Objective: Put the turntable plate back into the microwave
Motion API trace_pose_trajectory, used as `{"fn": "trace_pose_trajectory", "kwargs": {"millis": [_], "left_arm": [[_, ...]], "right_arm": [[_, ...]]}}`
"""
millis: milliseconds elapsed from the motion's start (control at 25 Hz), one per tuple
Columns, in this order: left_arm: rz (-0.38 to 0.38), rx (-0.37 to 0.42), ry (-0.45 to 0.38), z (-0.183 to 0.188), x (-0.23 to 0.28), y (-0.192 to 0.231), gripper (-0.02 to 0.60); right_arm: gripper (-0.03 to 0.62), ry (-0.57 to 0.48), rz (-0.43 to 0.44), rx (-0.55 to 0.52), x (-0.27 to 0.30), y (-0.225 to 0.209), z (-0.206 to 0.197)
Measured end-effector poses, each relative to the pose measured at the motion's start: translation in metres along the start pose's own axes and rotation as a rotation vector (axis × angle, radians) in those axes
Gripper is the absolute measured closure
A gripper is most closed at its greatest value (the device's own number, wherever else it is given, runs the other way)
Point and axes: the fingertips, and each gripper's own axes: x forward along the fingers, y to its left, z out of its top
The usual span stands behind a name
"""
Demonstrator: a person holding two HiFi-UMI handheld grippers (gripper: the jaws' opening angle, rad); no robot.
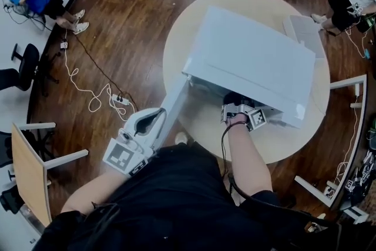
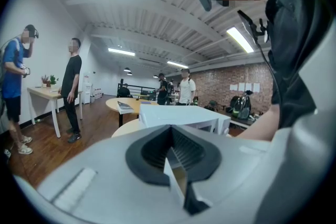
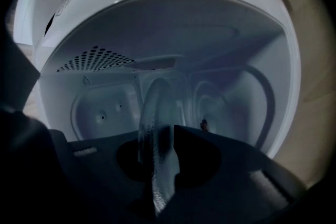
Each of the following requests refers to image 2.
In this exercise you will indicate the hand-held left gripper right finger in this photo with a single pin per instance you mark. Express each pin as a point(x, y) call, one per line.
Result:
point(231, 173)

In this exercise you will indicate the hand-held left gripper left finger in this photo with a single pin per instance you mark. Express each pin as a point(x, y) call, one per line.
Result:
point(110, 178)

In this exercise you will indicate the white microwave oven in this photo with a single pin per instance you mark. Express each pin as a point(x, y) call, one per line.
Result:
point(178, 115)

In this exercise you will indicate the person's right forearm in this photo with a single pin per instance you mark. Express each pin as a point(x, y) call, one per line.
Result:
point(260, 126)

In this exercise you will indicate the dark desk with white legs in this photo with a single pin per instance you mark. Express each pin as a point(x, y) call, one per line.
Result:
point(244, 122)

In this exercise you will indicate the black backpack with green trim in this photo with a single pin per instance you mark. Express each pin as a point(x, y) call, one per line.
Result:
point(241, 107)

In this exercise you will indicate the silver grey book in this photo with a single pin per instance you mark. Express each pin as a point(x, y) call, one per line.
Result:
point(126, 107)

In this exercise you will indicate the oval wooden table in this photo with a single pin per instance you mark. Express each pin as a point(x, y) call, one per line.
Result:
point(113, 103)

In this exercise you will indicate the purple notebook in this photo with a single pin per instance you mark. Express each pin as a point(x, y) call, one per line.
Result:
point(145, 103)

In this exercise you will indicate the white water dispenser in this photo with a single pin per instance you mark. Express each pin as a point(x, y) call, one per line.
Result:
point(86, 89)

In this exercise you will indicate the black metal railing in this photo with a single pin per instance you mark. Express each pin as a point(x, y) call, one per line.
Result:
point(139, 89)

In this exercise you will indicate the wooden desk with white legs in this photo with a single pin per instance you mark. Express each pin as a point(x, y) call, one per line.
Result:
point(44, 91)

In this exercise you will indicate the green potted plant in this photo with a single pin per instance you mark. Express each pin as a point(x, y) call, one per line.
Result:
point(53, 80)

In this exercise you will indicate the reddish potted plant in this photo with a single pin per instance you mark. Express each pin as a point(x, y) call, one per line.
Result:
point(45, 80)

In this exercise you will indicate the ceiling light panel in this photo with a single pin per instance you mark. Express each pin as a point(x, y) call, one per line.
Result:
point(177, 64)
point(240, 39)
point(121, 52)

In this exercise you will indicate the person's black clothing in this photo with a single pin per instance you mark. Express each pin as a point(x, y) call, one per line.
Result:
point(288, 60)

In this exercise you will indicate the black chest-mounted device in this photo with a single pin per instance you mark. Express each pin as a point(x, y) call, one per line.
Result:
point(249, 25)

